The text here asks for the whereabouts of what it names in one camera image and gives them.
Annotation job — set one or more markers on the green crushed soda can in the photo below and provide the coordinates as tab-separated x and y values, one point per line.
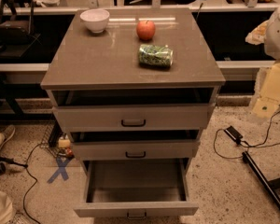
160	56

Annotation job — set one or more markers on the red apple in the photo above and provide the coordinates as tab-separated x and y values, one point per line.
145	29

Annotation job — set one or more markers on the grey drawer cabinet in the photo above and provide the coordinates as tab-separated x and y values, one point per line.
109	61

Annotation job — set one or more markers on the black chair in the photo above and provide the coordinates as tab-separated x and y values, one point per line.
16	36

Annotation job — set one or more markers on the black power adapter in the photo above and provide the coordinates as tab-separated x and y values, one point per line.
233	134

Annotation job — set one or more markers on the grey top drawer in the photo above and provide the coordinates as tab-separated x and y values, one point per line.
135	110

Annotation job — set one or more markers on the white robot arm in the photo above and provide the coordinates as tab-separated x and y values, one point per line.
268	33

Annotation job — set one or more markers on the grey drawer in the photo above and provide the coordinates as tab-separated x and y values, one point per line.
135	145
136	189
135	110

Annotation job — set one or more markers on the white ceramic bowl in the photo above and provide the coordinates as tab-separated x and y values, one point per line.
95	20

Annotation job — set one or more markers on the black metal stand bar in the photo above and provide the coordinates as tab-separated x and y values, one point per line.
271	186

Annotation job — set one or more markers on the grey middle drawer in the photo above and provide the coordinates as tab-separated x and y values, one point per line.
135	145

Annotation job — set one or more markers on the blue tape cross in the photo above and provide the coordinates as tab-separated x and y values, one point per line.
61	169

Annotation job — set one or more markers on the small items under cabinet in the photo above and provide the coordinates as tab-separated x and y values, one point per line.
64	145

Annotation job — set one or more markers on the grey bottom drawer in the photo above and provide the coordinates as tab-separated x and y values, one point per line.
136	189

